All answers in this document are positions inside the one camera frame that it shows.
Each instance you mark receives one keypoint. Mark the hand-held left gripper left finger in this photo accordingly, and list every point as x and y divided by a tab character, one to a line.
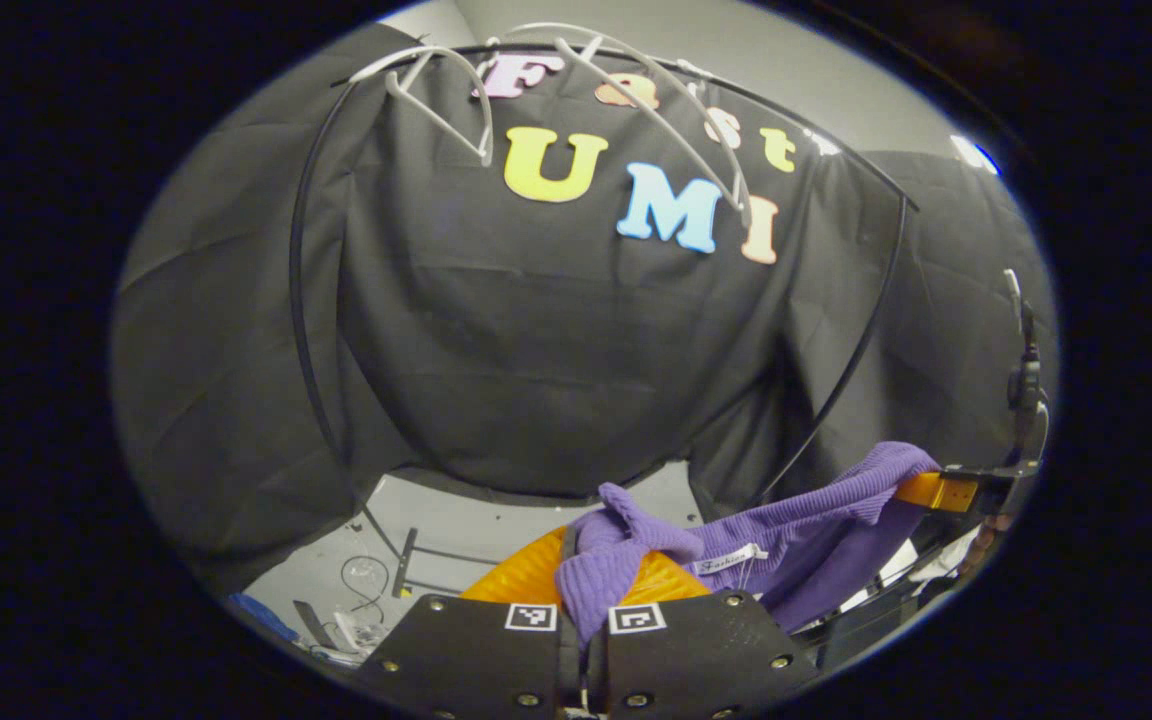
466	660

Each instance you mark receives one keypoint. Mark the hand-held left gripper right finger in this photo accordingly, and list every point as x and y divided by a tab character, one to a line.
696	660

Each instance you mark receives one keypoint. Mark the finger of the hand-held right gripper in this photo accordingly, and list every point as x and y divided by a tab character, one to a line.
936	492

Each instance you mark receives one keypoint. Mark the purple knit jacket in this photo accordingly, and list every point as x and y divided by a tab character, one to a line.
816	530

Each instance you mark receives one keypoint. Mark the black clothes rack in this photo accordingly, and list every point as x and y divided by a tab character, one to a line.
296	300

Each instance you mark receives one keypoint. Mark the white plastic hanger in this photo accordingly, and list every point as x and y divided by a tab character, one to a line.
676	110
436	110

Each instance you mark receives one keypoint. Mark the clear plastic bag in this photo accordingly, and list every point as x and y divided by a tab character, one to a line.
356	635

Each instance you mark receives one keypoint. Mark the blue cloth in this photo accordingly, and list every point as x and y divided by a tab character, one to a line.
261	615

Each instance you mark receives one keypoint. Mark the black backdrop cloth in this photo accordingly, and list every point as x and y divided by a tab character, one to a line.
536	350

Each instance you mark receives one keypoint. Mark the ceiling light panel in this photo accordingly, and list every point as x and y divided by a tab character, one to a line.
972	155

